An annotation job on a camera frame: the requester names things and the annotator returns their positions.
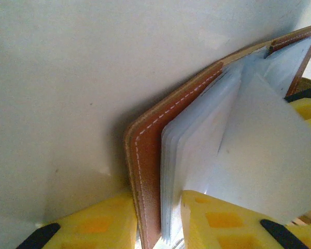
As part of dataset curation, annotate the brown leather card holder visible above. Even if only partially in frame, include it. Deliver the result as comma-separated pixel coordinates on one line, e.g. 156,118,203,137
123,23,311,249

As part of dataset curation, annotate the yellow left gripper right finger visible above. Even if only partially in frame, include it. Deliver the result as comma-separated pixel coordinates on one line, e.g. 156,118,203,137
180,190,311,249

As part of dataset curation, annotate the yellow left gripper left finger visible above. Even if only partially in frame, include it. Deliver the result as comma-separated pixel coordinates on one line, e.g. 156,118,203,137
15,191,138,249

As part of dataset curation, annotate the white credit card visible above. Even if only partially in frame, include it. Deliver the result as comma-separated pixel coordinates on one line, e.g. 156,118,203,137
183,73,311,227

